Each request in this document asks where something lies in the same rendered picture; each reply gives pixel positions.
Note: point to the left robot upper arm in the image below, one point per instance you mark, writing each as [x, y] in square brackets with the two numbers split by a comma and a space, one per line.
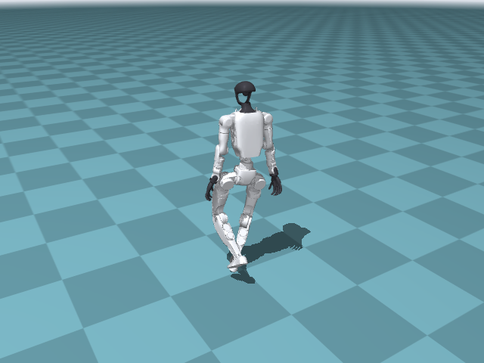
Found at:
[225, 123]

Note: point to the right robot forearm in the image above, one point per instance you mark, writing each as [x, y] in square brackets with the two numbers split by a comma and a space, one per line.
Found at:
[270, 159]

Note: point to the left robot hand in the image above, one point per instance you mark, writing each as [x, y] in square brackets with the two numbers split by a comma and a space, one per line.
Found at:
[210, 187]

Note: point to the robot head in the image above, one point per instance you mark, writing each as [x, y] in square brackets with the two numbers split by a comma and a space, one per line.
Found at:
[246, 88]

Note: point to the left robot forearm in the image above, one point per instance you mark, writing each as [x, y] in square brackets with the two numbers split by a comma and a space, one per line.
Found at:
[218, 163]

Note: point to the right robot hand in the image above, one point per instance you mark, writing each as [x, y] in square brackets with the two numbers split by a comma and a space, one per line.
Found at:
[276, 182]

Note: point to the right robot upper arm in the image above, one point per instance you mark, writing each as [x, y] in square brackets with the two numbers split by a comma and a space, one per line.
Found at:
[268, 132]

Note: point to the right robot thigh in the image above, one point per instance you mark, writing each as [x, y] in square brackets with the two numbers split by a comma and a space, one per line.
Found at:
[253, 193]

